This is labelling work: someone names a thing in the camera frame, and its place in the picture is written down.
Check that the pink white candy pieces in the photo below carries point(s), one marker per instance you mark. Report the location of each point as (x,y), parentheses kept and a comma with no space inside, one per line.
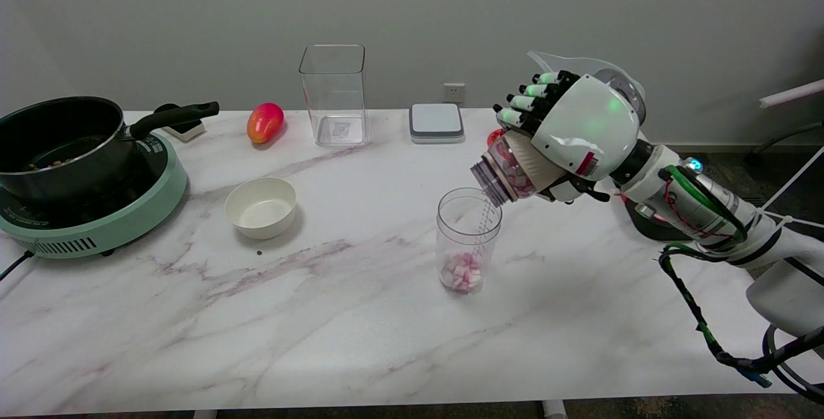
(461,274)

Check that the white padded bar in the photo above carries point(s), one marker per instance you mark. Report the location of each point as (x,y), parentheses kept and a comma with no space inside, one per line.
(792,93)

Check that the red jar lid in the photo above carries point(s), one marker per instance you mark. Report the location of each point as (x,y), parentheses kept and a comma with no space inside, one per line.
(494,137)

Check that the white ceramic bowl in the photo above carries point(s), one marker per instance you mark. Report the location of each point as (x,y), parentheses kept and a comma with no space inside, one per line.
(261,208)

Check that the white wall socket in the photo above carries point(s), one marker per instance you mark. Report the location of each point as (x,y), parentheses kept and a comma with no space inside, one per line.
(454,92)

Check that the translucent plastic measuring jug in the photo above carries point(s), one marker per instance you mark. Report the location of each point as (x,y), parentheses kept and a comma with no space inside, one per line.
(553,62)

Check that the square transparent container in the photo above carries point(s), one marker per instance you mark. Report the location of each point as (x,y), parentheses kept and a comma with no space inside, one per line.
(333,94)

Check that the clear jar with brown label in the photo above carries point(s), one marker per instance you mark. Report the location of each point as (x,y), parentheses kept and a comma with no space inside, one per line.
(515,171)

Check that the white table leg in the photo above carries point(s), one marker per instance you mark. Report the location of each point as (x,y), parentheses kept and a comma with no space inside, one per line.
(205,414)
(553,409)

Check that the white black power adapter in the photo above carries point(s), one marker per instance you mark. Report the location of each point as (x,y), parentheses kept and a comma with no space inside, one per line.
(187,128)

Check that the round transparent measuring cup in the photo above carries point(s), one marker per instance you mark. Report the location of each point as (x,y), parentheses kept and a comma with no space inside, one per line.
(468,239)

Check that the black device with pink label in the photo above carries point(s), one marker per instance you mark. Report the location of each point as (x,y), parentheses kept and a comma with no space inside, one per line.
(647,226)

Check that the green induction cooker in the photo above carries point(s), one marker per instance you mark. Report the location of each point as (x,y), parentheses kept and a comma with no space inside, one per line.
(129,210)

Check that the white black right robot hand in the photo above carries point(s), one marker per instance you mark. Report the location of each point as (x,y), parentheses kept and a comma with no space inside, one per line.
(586,126)

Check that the red yellow mango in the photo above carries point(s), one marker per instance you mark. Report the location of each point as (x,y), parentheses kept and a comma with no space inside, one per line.
(264,122)

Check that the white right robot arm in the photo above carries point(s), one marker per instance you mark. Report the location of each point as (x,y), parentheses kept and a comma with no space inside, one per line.
(714,203)

